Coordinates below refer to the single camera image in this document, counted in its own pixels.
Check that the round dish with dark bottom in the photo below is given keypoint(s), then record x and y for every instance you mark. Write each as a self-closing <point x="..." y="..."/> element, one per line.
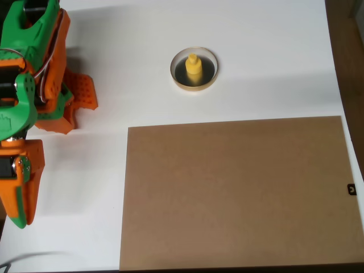
<point x="180" y="75"/>

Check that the small black tag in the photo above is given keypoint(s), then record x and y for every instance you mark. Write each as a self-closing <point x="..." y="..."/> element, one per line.
<point x="351" y="189"/>

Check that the small yellow plastic piece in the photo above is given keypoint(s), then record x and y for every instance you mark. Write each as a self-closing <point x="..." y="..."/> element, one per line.
<point x="194" y="69"/>

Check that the brown fibreboard sheet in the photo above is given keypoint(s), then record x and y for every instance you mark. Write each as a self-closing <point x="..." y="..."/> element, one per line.
<point x="241" y="185"/>

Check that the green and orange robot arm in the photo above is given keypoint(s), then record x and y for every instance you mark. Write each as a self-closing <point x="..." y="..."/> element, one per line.
<point x="20" y="113"/>

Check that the orange gripper, black servo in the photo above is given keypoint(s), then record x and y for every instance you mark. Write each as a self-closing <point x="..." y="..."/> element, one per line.
<point x="29" y="159"/>

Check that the orange studded robot base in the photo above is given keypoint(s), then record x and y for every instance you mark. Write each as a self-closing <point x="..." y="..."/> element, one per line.
<point x="85" y="91"/>

